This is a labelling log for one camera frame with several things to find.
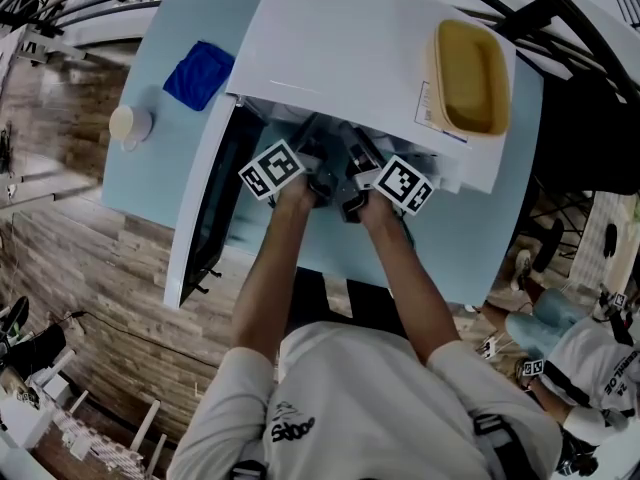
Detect person's left forearm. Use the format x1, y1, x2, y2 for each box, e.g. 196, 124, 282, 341
232, 175, 321, 364

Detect person's right forearm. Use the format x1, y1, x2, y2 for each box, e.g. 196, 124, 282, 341
359, 192, 464, 367

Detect pale checked mat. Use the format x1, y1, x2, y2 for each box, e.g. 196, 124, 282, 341
569, 190, 640, 295

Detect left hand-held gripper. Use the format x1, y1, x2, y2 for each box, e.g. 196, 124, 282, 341
238, 112, 337, 210

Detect black bag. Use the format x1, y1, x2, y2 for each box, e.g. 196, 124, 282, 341
0, 295, 69, 370

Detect black floor cable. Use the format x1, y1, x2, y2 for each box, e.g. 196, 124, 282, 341
64, 309, 222, 370

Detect white cup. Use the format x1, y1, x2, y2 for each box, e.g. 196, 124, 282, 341
108, 103, 154, 153

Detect white wooden rack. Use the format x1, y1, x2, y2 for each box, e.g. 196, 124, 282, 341
0, 347, 169, 480

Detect grey harness strap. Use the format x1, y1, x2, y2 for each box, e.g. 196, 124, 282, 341
473, 412, 542, 480
232, 460, 267, 480

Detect person's black trousers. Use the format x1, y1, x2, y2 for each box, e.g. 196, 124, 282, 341
287, 267, 407, 340

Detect black office chair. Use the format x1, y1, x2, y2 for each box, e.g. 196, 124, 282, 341
514, 87, 640, 275

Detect white label sticker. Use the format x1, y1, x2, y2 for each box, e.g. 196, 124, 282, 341
413, 80, 472, 145

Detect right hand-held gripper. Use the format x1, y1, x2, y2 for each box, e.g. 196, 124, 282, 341
339, 121, 435, 225

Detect yellow plastic basin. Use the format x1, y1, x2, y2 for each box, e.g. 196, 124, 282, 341
425, 18, 514, 140

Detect blue cloth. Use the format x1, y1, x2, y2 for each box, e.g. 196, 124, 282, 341
162, 40, 237, 112

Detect person's white shirt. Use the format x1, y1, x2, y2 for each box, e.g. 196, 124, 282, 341
167, 320, 564, 480

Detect white microwave oven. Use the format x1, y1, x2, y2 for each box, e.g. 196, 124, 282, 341
163, 0, 519, 312

